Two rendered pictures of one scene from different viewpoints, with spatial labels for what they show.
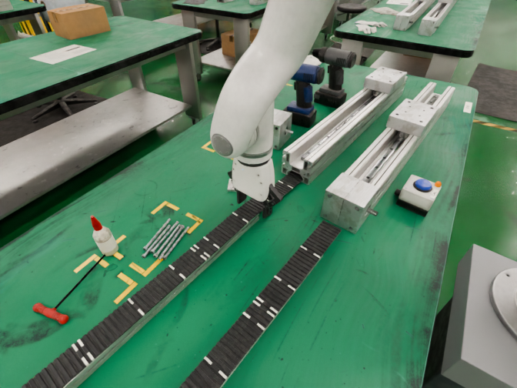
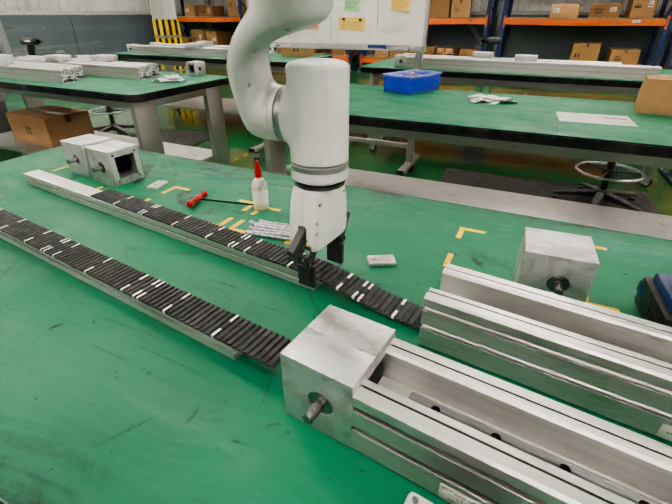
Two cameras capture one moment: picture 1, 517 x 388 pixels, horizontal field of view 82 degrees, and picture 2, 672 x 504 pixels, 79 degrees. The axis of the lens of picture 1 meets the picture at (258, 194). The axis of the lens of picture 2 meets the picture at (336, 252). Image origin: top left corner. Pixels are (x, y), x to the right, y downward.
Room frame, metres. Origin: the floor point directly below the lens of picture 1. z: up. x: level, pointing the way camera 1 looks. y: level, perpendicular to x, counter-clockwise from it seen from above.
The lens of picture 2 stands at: (0.50, -0.57, 1.19)
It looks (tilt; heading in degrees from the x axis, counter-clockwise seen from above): 30 degrees down; 83
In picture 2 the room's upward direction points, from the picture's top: straight up
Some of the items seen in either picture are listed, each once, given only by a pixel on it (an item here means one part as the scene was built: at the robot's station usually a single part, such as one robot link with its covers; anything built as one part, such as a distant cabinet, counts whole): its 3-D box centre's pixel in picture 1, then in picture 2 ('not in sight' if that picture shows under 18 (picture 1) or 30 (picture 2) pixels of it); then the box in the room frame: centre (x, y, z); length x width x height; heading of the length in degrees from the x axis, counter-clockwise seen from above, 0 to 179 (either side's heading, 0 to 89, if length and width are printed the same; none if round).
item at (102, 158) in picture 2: not in sight; (111, 163); (0.02, 0.60, 0.83); 0.11 x 0.10 x 0.10; 53
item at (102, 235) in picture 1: (101, 234); (259, 185); (0.43, 0.35, 0.84); 0.04 x 0.04 x 0.12
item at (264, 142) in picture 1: (251, 116); (315, 111); (0.55, 0.01, 1.07); 0.09 x 0.08 x 0.13; 151
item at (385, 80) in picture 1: (384, 82); not in sight; (1.21, -0.52, 0.87); 0.16 x 0.11 x 0.07; 141
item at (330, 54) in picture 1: (327, 75); not in sight; (1.24, -0.28, 0.89); 0.20 x 0.08 x 0.22; 54
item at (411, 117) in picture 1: (411, 120); not in sight; (0.90, -0.51, 0.87); 0.16 x 0.11 x 0.07; 141
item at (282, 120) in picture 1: (277, 129); (552, 272); (0.91, -0.06, 0.83); 0.11 x 0.10 x 0.10; 62
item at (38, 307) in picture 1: (78, 283); (223, 201); (0.34, 0.39, 0.79); 0.16 x 0.08 x 0.02; 159
